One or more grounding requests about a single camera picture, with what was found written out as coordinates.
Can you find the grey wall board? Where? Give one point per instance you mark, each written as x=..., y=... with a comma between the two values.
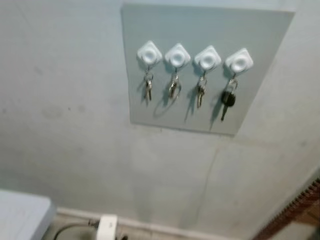
x=260, y=30

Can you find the white square wall hook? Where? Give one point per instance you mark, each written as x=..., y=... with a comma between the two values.
x=149, y=53
x=177, y=56
x=207, y=58
x=239, y=61

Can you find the brown ribbed door frame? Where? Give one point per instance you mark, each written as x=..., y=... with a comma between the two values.
x=295, y=205

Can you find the white folding plastic table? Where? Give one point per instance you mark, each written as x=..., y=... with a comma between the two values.
x=20, y=215

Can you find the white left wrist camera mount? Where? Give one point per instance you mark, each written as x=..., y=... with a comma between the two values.
x=107, y=227

